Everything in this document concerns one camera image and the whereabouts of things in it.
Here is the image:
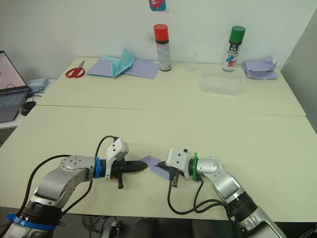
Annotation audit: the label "clear plastic cup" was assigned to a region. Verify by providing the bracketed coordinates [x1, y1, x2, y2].
[183, 53, 198, 73]

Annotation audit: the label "green capped spray can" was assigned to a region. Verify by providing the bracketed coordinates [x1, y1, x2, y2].
[222, 25, 247, 73]

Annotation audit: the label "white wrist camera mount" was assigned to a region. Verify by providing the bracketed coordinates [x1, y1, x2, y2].
[105, 138, 130, 179]
[165, 148, 191, 175]

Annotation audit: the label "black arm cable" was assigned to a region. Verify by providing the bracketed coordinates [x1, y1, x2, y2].
[167, 167, 231, 215]
[18, 135, 120, 219]
[193, 178, 235, 222]

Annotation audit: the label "flat purple paper sheet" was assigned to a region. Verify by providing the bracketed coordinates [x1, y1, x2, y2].
[122, 59, 160, 80]
[86, 58, 117, 78]

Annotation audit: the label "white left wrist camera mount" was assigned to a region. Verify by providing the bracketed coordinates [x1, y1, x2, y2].
[105, 138, 130, 179]

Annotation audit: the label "blue wrist zip tie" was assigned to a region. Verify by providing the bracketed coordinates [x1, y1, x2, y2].
[93, 156, 103, 179]

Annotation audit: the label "gray partition panel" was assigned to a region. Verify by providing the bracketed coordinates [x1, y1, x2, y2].
[280, 14, 317, 136]

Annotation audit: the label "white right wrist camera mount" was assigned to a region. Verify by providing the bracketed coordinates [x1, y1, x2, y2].
[165, 148, 191, 175]

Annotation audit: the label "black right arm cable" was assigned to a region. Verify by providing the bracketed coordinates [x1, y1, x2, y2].
[167, 167, 231, 215]
[193, 178, 235, 222]

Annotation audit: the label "crumpled purple paper pile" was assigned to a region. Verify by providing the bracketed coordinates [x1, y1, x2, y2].
[242, 56, 279, 81]

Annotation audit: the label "red handled scissors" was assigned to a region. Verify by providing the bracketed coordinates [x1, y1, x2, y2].
[65, 60, 86, 79]

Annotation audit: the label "teal folded paper airplane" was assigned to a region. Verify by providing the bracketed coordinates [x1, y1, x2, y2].
[99, 48, 136, 79]

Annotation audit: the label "black cables under table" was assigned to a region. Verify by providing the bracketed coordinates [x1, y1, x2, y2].
[81, 214, 124, 238]

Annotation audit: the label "small purple paper sheet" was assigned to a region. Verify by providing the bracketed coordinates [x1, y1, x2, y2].
[139, 155, 172, 180]

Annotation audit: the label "small gray box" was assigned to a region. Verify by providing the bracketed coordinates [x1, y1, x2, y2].
[26, 78, 50, 90]

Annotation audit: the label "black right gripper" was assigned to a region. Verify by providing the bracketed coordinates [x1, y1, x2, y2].
[153, 161, 192, 188]

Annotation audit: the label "gray open laptop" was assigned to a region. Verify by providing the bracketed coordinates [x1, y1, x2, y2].
[0, 50, 32, 124]

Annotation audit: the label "red capped spray can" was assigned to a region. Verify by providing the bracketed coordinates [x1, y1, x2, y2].
[153, 23, 172, 72]

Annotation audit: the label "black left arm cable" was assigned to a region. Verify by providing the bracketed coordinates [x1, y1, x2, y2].
[18, 135, 120, 219]

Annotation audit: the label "clear plastic container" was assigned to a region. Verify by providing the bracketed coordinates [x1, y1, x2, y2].
[199, 68, 246, 96]

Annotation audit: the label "green wrist zip tie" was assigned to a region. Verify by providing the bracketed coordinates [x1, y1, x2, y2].
[191, 152, 203, 182]

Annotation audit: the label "black white braided cable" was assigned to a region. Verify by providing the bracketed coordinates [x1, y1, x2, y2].
[300, 222, 317, 238]

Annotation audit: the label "black computer mouse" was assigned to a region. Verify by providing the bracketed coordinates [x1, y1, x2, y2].
[19, 101, 37, 117]

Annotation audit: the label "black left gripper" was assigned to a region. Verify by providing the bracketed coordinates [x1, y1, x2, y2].
[110, 158, 149, 190]

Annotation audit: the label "colourful wall sticker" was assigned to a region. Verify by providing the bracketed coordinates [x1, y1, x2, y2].
[149, 0, 167, 12]

